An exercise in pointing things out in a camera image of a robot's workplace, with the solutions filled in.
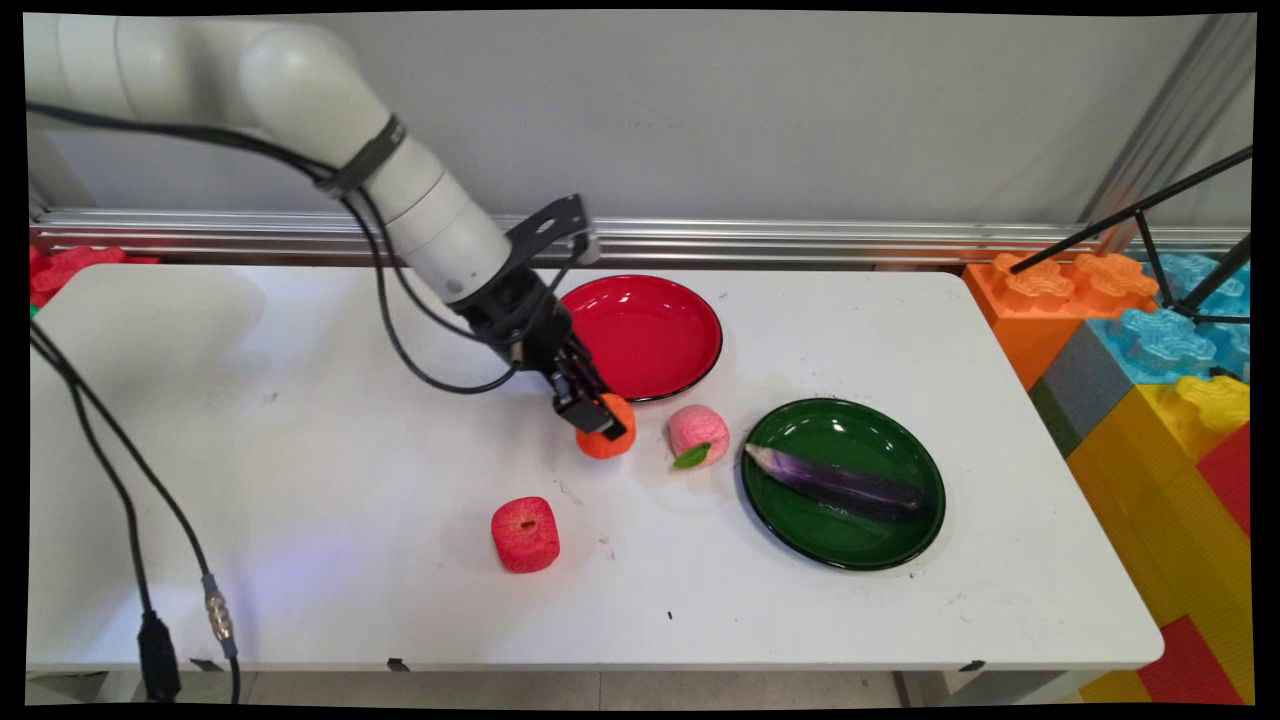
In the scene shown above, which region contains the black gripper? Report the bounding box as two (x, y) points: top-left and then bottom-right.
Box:
(458, 262), (631, 442)

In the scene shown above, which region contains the orange toy fruit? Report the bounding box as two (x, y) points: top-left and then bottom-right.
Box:
(575, 393), (638, 461)

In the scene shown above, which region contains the red round plate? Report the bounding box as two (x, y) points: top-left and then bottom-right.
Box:
(558, 274), (724, 404)

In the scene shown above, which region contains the pink toy peach with leaf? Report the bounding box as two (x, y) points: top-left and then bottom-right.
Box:
(667, 404), (731, 471)

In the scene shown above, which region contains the red toy apple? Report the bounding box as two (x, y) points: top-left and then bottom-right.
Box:
(490, 496), (562, 575)

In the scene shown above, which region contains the green round plate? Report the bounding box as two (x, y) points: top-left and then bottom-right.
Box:
(740, 397), (948, 572)

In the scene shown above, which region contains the purple toy eggplant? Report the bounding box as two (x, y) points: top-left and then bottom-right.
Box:
(744, 442), (931, 524)

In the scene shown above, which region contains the orange foam block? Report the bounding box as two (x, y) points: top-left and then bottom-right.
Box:
(962, 251), (1169, 392)

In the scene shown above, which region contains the grey foam block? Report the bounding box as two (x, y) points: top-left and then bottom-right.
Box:
(1027, 320), (1133, 459)

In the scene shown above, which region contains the red foam puzzle piece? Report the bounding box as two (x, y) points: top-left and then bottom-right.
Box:
(29, 244), (161, 309)

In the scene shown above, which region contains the blue foam block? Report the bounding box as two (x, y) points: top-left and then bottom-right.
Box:
(1085, 250), (1252, 387)

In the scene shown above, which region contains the black tripod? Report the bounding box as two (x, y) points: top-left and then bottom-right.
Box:
(1008, 146), (1254, 327)

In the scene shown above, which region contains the red foam block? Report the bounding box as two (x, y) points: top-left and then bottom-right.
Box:
(1134, 614), (1248, 707)
(1194, 423), (1253, 539)

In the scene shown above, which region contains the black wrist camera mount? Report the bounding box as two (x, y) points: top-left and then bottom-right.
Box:
(503, 194), (603, 271)

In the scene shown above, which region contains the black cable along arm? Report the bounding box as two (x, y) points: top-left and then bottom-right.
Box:
(25, 100), (591, 396)

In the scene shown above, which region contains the aluminium rail behind table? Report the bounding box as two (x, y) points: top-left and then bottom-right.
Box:
(30, 207), (1251, 267)

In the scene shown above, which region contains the black strap on arm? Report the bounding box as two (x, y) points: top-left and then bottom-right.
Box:
(316, 113), (410, 198)

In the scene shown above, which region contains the black cable with metal connector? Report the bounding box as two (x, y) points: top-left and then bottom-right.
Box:
(28, 320), (243, 706)

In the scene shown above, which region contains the black cable with black plug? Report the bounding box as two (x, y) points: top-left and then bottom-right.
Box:
(28, 335), (184, 704)

